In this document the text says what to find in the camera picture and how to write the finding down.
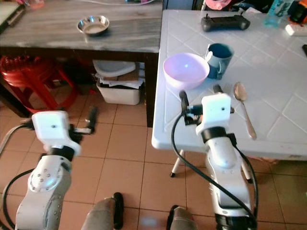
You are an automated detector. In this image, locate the metal spoon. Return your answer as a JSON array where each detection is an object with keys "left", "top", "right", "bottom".
[{"left": 233, "top": 81, "right": 258, "bottom": 140}]

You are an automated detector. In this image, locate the dark blue mug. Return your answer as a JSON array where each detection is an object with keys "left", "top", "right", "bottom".
[{"left": 205, "top": 43, "right": 235, "bottom": 80}]

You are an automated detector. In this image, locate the purple plastic bowl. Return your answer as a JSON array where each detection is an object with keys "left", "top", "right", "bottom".
[{"left": 163, "top": 52, "right": 211, "bottom": 91}]

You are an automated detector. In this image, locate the white storage box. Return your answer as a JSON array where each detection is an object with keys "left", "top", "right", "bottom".
[{"left": 96, "top": 79, "right": 141, "bottom": 106}]

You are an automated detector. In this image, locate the white plastic lid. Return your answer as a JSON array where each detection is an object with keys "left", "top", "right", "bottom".
[{"left": 93, "top": 60, "right": 137, "bottom": 79}]

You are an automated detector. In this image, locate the brown cardboard sheet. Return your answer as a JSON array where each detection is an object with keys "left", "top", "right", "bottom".
[{"left": 106, "top": 66, "right": 145, "bottom": 89}]

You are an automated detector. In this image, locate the white plastic folding table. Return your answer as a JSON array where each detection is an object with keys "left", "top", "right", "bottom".
[{"left": 151, "top": 9, "right": 307, "bottom": 184}]

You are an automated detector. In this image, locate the black game controller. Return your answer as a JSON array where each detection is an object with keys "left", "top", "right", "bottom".
[{"left": 201, "top": 14, "right": 252, "bottom": 33}]

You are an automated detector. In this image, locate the red plastic stool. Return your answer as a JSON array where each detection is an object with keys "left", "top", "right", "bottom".
[{"left": 0, "top": 55, "right": 73, "bottom": 116}]

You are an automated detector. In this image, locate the pink round object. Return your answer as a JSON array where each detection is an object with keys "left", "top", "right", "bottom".
[{"left": 203, "top": 0, "right": 236, "bottom": 11}]

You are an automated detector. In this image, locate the robot left leg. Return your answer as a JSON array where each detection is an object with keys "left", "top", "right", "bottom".
[{"left": 81, "top": 192, "right": 124, "bottom": 230}]

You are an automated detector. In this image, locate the robot leg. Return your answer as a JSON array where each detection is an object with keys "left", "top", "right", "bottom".
[
  {"left": 166, "top": 205, "right": 203, "bottom": 230},
  {"left": 81, "top": 192, "right": 124, "bottom": 230}
]

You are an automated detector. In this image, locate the small steel bowl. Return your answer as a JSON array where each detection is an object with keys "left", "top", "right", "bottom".
[{"left": 76, "top": 15, "right": 111, "bottom": 37}]

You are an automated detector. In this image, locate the clear blue water bottle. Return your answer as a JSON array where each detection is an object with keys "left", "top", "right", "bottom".
[{"left": 263, "top": 0, "right": 294, "bottom": 27}]

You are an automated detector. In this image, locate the small white box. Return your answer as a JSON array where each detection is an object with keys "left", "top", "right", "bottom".
[{"left": 285, "top": 23, "right": 307, "bottom": 37}]

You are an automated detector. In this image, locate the grey wooden table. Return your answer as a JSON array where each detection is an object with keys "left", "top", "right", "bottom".
[{"left": 0, "top": 0, "right": 164, "bottom": 128}]

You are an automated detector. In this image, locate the robot right leg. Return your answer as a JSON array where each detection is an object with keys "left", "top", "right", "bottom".
[{"left": 166, "top": 205, "right": 203, "bottom": 230}]

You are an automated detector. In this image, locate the pink cup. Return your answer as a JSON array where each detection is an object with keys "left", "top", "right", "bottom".
[{"left": 24, "top": 0, "right": 45, "bottom": 9}]

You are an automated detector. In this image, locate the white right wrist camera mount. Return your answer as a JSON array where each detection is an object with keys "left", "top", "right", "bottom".
[{"left": 196, "top": 93, "right": 232, "bottom": 138}]

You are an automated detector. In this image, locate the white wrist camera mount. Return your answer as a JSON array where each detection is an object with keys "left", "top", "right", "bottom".
[
  {"left": 196, "top": 93, "right": 232, "bottom": 138},
  {"left": 31, "top": 111, "right": 80, "bottom": 160}
]

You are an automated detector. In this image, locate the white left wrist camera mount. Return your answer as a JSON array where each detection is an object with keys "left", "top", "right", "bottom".
[{"left": 31, "top": 111, "right": 80, "bottom": 160}]

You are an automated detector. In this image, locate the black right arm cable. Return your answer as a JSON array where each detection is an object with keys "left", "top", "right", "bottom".
[{"left": 171, "top": 114, "right": 260, "bottom": 226}]

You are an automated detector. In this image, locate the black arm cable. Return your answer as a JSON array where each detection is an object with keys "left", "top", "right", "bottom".
[
  {"left": 0, "top": 120, "right": 35, "bottom": 230},
  {"left": 171, "top": 114, "right": 260, "bottom": 226}
]

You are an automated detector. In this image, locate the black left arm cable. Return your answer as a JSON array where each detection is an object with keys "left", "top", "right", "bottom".
[{"left": 0, "top": 120, "right": 35, "bottom": 230}]

